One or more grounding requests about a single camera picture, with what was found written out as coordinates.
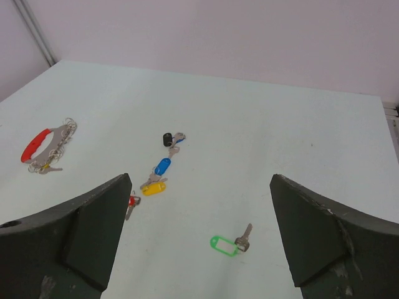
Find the green key tag with key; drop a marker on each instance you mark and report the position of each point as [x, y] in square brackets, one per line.
[229, 247]

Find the aluminium frame post left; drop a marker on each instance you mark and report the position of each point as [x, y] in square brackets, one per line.
[35, 30]

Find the red handled metal keyring holder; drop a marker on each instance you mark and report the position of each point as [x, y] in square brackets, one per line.
[42, 163]

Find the red key tag with key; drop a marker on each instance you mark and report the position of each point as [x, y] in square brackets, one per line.
[134, 201]

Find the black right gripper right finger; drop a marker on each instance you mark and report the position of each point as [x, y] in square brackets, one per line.
[334, 251]

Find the black key fob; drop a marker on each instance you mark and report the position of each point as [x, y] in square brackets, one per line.
[167, 139]

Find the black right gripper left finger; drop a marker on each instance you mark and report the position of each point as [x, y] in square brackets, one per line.
[68, 250]

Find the yellow key tag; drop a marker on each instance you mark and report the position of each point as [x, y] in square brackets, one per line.
[153, 188]

